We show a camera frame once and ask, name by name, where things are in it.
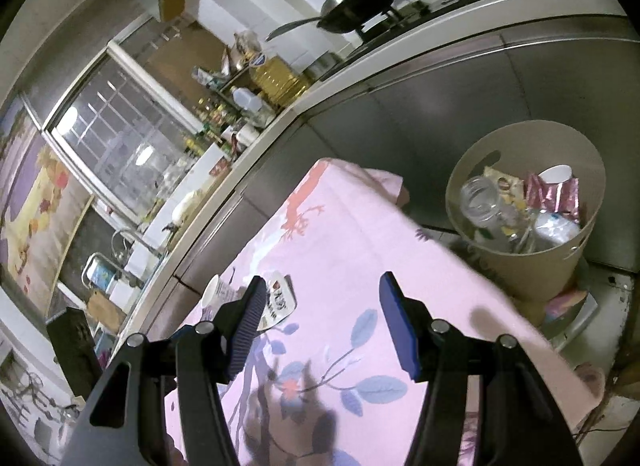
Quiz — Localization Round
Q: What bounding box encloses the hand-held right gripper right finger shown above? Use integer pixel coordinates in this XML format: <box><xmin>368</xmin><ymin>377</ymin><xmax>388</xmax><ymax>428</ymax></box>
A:
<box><xmin>378</xmin><ymin>272</ymin><xmax>583</xmax><ymax>466</ymax></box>

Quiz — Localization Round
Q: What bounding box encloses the pink cardboard box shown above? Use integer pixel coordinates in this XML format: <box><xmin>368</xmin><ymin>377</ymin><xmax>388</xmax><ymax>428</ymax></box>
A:
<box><xmin>547</xmin><ymin>291</ymin><xmax>591</xmax><ymax>327</ymax></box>

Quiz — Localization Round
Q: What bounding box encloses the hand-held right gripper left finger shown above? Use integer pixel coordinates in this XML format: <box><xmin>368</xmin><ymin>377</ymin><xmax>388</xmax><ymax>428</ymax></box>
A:
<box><xmin>60</xmin><ymin>276</ymin><xmax>268</xmax><ymax>466</ymax></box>

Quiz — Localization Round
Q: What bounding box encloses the steel container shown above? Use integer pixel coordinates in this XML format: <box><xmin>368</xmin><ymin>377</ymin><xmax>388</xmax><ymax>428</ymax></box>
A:
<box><xmin>302</xmin><ymin>52</ymin><xmax>343</xmax><ymax>84</ymax></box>

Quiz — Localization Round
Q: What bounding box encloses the yellow snack packet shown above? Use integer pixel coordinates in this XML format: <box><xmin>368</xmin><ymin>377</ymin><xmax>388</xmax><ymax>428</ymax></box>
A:
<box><xmin>482</xmin><ymin>166</ymin><xmax>526</xmax><ymax>207</ymax></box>

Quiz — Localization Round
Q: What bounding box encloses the white plastic bottle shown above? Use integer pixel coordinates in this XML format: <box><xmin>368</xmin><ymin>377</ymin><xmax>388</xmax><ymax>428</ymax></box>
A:
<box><xmin>231</xmin><ymin>87</ymin><xmax>276</xmax><ymax>119</ymax></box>

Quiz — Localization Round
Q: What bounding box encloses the beige round bin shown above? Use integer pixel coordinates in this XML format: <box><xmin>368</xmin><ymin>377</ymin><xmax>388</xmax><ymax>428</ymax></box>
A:
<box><xmin>445</xmin><ymin>120</ymin><xmax>607</xmax><ymax>303</ymax></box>

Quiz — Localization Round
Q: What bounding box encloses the steel lidded wok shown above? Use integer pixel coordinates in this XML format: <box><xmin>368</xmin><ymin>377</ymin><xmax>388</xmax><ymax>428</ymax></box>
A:
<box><xmin>265</xmin><ymin>0</ymin><xmax>396</xmax><ymax>42</ymax></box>

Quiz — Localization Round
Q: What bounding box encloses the pink foil wrapper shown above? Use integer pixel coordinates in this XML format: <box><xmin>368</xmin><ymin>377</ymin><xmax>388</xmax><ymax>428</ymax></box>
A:
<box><xmin>522</xmin><ymin>172</ymin><xmax>583</xmax><ymax>224</ymax></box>

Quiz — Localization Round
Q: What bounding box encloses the wall poster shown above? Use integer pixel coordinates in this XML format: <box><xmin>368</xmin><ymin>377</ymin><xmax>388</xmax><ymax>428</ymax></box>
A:
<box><xmin>0</xmin><ymin>96</ymin><xmax>93</xmax><ymax>291</ymax></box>

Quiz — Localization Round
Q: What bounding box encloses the pink printed cloth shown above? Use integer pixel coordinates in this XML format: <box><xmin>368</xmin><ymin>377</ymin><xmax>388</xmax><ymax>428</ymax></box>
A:
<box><xmin>162</xmin><ymin>158</ymin><xmax>606</xmax><ymax>466</ymax></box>

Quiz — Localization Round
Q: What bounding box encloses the black gas stove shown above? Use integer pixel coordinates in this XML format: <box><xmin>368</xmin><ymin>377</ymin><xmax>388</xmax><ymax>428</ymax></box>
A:
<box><xmin>317</xmin><ymin>0</ymin><xmax>560</xmax><ymax>82</ymax></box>

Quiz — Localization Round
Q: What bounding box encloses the row of seasoning bottles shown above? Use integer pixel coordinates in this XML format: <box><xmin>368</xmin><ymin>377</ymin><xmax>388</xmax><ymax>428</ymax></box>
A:
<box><xmin>192</xmin><ymin>96</ymin><xmax>241</xmax><ymax>154</ymax></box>

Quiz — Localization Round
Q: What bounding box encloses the cooking oil bottle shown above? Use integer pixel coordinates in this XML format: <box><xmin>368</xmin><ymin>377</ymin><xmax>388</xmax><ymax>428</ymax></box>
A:
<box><xmin>248</xmin><ymin>52</ymin><xmax>311</xmax><ymax>107</ymax></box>

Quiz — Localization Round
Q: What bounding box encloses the clear plastic bottle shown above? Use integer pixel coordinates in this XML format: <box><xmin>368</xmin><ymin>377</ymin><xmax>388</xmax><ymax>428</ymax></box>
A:
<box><xmin>530</xmin><ymin>208</ymin><xmax>583</xmax><ymax>247</ymax></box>
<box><xmin>459</xmin><ymin>176</ymin><xmax>506</xmax><ymax>229</ymax></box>

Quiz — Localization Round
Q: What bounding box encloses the kitchen window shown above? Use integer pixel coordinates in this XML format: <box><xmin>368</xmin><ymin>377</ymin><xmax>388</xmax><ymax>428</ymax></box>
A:
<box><xmin>44</xmin><ymin>43</ymin><xmax>201</xmax><ymax>224</ymax></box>

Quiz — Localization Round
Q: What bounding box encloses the white snack packet red label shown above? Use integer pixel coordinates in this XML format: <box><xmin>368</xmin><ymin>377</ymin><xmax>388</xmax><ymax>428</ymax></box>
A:
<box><xmin>260</xmin><ymin>271</ymin><xmax>297</xmax><ymax>331</ymax></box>

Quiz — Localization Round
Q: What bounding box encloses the steel kitchen cabinet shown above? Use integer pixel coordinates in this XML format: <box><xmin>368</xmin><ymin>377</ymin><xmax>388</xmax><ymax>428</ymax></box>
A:
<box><xmin>145</xmin><ymin>10</ymin><xmax>640</xmax><ymax>337</ymax></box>

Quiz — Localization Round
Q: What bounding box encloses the steel faucet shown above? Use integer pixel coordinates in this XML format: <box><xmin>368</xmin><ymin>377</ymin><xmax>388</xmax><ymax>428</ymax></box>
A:
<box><xmin>111</xmin><ymin>228</ymin><xmax>161</xmax><ymax>259</ymax></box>

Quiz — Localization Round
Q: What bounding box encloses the bundle of plastic bags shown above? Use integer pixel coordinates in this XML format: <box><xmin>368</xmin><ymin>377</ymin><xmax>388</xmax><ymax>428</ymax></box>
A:
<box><xmin>221</xmin><ymin>30</ymin><xmax>264</xmax><ymax>77</ymax></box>

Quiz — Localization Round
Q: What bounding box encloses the wooden cutting board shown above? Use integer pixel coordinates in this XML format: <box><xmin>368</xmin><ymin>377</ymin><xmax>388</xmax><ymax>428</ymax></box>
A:
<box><xmin>86</xmin><ymin>291</ymin><xmax>126</xmax><ymax>331</ymax></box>

